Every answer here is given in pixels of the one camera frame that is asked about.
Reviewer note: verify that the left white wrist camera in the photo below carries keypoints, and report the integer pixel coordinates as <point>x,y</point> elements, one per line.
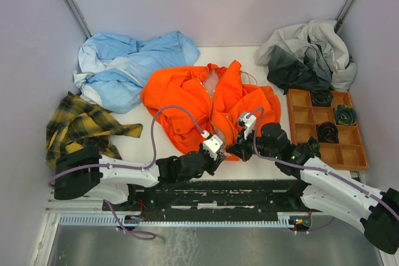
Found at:
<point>212,144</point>

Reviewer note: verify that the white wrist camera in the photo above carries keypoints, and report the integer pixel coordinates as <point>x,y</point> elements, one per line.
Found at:
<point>212,144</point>
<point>247,122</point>

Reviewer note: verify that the dark rolled sock front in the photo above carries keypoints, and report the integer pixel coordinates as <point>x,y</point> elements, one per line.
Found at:
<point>312,146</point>

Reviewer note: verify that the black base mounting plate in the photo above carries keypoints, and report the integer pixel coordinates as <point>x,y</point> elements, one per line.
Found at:
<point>253,195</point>

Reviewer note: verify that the light blue garment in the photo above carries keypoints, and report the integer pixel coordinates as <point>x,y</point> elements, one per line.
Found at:
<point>115,68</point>

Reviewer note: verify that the yellow black plaid shirt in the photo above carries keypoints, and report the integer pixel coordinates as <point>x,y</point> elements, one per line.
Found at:
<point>77,124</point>

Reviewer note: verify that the wooden compartment tray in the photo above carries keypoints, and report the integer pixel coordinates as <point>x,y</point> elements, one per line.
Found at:
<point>304,118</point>

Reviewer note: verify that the left aluminium corner rail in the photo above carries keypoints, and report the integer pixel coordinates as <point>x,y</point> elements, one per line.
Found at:
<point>78,18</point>

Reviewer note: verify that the black rolled sock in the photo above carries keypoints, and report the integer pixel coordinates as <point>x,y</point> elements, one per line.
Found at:
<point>321,98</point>
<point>327,132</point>

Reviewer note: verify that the white slotted cable duct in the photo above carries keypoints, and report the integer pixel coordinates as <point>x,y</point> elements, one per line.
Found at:
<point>188,218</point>

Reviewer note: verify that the orange jacket pink lining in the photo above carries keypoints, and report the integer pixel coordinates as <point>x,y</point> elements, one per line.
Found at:
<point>186,100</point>

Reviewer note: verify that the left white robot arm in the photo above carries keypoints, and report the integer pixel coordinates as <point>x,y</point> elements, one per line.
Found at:
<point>88,173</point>

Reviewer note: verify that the black rolled sock centre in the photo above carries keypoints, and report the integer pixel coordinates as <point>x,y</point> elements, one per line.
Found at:
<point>327,132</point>

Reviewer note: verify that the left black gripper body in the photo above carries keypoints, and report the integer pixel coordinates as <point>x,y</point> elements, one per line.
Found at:
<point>210,165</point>

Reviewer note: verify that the grey crumpled garment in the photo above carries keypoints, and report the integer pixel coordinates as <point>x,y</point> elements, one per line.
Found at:
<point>314,44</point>

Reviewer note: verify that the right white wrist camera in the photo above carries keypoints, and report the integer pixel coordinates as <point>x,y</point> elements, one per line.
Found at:
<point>247,122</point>

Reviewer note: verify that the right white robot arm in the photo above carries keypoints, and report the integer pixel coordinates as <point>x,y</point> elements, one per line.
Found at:
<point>372,211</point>

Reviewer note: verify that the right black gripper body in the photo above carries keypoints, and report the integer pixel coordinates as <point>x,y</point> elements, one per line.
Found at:
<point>247,147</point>

